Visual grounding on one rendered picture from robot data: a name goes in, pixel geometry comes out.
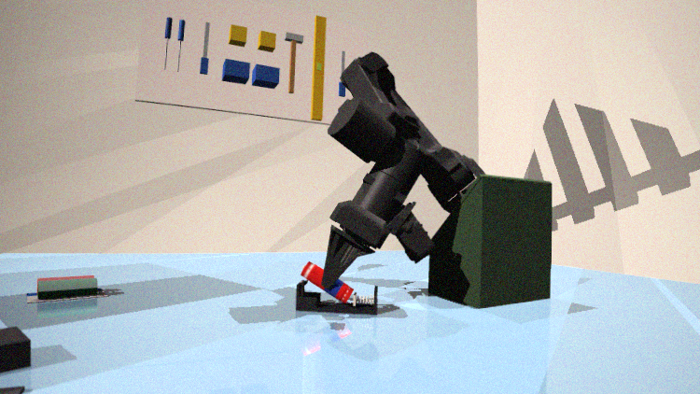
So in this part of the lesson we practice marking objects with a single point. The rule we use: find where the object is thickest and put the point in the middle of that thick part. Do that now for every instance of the red and blue cylinder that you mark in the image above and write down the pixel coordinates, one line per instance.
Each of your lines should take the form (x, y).
(339, 290)

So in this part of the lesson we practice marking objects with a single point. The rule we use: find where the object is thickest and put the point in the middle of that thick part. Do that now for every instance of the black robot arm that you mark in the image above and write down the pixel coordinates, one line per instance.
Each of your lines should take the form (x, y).
(378, 126)

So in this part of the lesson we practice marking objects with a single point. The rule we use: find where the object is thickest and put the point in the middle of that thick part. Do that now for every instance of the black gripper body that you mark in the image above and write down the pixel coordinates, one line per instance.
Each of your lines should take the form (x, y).
(376, 203)

